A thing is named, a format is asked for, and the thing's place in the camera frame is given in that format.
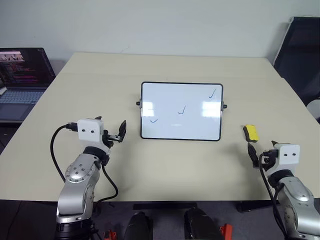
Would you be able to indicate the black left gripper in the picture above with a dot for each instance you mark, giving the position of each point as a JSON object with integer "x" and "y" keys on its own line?
{"x": 107, "y": 138}

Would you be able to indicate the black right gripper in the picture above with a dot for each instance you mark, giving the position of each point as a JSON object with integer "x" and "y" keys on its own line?
{"x": 269, "y": 156}

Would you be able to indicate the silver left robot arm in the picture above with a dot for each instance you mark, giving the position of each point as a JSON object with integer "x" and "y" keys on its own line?
{"x": 77, "y": 175}

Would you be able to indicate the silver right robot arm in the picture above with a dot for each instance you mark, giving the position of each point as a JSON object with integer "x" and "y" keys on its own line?
{"x": 297, "y": 195}

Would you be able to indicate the yellow sponge eraser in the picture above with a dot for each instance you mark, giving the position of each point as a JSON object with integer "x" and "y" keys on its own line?
{"x": 252, "y": 133}

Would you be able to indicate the black table leg foot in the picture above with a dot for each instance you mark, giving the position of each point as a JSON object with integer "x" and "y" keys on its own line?
{"x": 252, "y": 206}

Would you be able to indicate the light grey rounded object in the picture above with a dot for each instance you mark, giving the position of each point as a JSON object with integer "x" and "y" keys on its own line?
{"x": 314, "y": 110}

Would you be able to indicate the black-framed tabletop whiteboard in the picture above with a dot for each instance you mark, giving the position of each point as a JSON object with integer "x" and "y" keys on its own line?
{"x": 180, "y": 100}

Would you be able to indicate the red plastic part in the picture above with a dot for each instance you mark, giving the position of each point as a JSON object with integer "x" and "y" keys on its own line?
{"x": 226, "y": 230}
{"x": 110, "y": 235}

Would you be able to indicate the black table crossbar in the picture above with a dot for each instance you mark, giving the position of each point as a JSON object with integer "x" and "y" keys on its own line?
{"x": 165, "y": 206}

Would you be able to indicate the dark rounded shape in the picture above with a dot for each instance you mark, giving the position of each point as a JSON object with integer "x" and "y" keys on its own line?
{"x": 201, "y": 225}
{"x": 138, "y": 226}

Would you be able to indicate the black office chair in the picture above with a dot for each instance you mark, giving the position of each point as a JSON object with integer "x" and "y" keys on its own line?
{"x": 300, "y": 55}

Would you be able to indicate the open laptop with dark screen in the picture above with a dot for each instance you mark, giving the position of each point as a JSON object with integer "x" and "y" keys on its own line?
{"x": 22, "y": 75}

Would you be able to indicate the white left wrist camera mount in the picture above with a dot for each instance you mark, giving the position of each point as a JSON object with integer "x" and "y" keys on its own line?
{"x": 90, "y": 130}

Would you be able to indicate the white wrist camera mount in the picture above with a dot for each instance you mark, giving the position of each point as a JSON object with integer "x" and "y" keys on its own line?
{"x": 290, "y": 153}
{"x": 90, "y": 130}

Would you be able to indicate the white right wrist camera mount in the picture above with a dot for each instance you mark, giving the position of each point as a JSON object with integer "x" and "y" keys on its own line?
{"x": 290, "y": 153}

